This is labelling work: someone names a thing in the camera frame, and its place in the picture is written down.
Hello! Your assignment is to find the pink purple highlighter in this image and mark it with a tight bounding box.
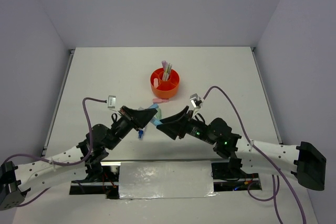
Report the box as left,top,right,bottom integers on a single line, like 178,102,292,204
162,60,169,73

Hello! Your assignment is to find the purple cable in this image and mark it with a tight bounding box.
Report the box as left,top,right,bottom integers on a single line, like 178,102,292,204
202,86,308,224
4,97,107,207

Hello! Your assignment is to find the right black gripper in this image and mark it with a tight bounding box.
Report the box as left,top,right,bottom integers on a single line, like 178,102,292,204
156,105,216,145

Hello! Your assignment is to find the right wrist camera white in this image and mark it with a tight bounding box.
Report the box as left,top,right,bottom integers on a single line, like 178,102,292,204
190,93,203,117

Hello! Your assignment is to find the blue capped glue bottle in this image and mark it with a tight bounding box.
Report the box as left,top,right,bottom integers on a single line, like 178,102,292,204
138,126,146,140

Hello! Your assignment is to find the blue highlighter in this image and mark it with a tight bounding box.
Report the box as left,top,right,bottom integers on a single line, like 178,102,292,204
148,104,159,109
151,118,162,126

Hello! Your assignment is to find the pink highlighter near organizer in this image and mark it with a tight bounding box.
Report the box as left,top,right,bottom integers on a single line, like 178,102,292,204
152,98,170,104

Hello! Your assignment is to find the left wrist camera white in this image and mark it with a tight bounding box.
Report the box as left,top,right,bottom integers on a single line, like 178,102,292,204
107,95,116,110

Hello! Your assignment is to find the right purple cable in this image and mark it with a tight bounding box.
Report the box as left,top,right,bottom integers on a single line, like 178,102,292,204
202,86,308,224

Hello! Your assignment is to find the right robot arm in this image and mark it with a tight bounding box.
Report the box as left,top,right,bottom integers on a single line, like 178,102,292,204
156,107,327,191

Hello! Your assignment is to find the pink stapler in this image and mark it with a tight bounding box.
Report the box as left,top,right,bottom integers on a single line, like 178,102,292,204
153,78,159,88

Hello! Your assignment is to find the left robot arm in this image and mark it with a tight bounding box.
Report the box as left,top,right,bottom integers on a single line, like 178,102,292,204
1,105,157,210

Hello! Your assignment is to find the green highlighter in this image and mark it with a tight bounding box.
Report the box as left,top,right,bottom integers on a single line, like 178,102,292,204
155,108,162,120

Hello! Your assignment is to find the silver foil cover plate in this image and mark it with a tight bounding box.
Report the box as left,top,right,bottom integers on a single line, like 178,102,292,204
119,161,216,199

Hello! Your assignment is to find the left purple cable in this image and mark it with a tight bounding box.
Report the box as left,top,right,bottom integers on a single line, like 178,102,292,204
4,97,107,207

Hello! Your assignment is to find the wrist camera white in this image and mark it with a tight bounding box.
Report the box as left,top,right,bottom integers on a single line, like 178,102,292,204
107,95,116,110
190,93,203,117

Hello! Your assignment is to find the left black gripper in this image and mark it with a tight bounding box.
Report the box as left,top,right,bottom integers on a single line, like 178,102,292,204
107,105,158,150

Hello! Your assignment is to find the orange round divided organizer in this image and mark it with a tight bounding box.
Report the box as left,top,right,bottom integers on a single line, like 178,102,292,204
150,68,180,99

